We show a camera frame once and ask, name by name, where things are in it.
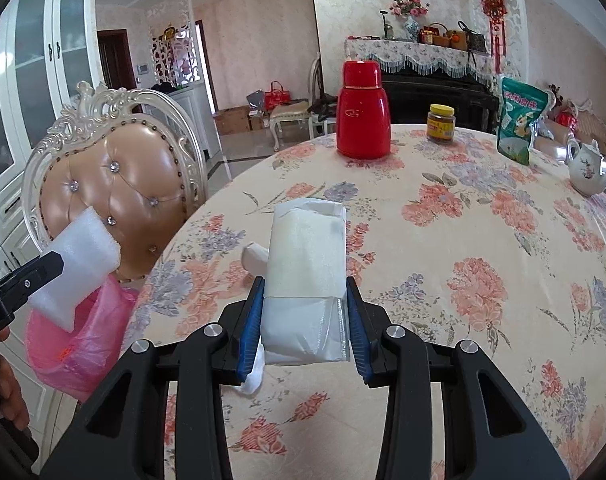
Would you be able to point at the dark upright piano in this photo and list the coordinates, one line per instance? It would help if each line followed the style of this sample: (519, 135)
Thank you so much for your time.
(433, 100)

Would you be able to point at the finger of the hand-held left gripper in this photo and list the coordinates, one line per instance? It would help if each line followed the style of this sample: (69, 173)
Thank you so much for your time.
(38, 272)

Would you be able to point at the white glass door cabinet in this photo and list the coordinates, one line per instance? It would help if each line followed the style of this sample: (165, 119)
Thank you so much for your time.
(33, 50)

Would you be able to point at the ornate tufted leather chair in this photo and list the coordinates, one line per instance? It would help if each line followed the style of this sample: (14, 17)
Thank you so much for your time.
(188, 125)
(128, 170)

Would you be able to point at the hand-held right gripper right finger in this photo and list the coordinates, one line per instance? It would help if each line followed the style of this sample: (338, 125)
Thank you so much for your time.
(358, 330)

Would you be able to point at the yellow lid jar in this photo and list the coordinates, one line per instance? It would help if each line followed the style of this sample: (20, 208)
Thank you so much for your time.
(440, 125)

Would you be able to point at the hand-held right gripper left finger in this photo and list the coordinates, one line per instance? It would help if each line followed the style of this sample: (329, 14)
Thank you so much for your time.
(248, 325)

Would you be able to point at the silver bag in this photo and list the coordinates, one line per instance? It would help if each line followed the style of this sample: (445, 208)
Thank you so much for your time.
(257, 101)

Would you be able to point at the red thermos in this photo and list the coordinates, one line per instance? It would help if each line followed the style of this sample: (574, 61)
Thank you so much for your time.
(363, 115)

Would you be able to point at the white floral teapot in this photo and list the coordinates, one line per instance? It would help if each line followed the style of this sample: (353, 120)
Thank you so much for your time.
(588, 170)

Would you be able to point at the dark handbag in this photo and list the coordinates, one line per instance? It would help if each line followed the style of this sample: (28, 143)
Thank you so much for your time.
(475, 40)

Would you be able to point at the brown cardboard box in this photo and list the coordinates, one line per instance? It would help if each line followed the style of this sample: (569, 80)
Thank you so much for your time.
(232, 120)

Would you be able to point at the small white paper packet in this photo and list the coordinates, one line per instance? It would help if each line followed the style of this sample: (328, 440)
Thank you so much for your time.
(255, 257)

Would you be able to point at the white lattice room divider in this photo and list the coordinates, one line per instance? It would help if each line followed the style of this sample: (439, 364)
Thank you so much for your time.
(175, 45)

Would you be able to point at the pink trash bin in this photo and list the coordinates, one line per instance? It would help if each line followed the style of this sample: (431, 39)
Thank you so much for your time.
(83, 360)

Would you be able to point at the white tissue pack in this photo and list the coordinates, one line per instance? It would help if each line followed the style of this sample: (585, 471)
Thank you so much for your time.
(303, 270)

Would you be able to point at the white carved chair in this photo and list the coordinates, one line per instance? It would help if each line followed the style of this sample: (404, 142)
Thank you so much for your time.
(315, 85)

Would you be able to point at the dark wooden door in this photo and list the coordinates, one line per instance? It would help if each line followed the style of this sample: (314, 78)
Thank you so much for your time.
(114, 60)

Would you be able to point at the floral lace piano cover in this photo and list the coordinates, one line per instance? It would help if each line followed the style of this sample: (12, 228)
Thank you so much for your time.
(408, 55)

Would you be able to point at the red bag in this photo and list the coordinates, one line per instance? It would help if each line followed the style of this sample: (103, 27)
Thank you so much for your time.
(278, 96)

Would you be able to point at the white foam sheet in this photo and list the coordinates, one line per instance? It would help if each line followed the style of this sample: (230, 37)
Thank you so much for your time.
(78, 270)

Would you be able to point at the pink flower bouquet vase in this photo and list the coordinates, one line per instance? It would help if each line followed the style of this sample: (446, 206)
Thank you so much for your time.
(410, 10)

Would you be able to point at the wicker bag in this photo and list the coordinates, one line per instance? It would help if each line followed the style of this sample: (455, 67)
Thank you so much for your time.
(454, 40)

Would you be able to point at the person's left hand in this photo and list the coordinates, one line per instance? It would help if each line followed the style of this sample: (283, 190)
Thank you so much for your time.
(10, 390)

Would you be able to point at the orange brown basket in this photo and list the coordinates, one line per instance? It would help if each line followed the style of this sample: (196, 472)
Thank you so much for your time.
(430, 36)

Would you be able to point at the small dark figurine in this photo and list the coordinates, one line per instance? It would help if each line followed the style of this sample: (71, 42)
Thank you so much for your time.
(386, 27)

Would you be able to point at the white upholstered stool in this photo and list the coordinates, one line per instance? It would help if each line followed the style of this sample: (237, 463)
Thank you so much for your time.
(288, 117)

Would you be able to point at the red knot wall hanging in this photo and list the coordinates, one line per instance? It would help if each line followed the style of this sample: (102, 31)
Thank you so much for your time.
(494, 10)

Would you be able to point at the floral tablecloth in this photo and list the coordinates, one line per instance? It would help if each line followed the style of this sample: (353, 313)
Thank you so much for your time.
(433, 260)

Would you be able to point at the green snack bag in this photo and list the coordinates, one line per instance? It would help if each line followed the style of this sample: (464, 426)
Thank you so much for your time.
(520, 120)

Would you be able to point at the ornate white sofa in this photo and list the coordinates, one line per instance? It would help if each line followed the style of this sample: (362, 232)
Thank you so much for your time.
(598, 120)

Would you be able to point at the white crumpled tissue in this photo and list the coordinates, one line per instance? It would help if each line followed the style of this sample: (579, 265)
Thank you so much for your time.
(250, 380)

